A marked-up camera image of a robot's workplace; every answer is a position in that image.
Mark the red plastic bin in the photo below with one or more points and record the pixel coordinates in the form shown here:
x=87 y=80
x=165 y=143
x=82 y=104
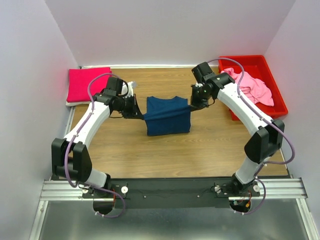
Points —
x=257 y=67

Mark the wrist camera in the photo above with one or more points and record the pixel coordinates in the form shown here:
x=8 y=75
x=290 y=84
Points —
x=202 y=72
x=117 y=87

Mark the folded magenta t-shirt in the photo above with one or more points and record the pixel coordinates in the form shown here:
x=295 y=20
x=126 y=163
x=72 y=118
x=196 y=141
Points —
x=79 y=80

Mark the aluminium extrusion rail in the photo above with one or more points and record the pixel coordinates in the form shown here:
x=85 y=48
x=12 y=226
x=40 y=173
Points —
x=271 y=188

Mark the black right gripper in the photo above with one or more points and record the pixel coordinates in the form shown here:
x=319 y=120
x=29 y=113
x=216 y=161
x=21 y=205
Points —
x=196 y=105

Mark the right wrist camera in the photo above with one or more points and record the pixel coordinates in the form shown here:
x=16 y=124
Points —
x=202 y=72

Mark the navy blue printed t-shirt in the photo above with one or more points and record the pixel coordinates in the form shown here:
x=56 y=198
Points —
x=167 y=116

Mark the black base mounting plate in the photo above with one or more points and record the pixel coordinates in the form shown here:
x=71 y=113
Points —
x=208 y=201

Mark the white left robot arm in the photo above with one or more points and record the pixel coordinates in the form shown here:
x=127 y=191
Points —
x=70 y=156

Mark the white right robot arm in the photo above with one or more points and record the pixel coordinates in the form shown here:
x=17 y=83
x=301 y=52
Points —
x=265 y=139

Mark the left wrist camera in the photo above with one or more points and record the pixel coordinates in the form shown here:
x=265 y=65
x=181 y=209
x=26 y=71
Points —
x=117 y=87

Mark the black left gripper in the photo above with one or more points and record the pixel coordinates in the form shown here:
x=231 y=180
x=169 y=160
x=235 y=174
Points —
x=134 y=111

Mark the light pink t-shirt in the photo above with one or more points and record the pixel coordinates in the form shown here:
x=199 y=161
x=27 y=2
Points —
x=256 y=90

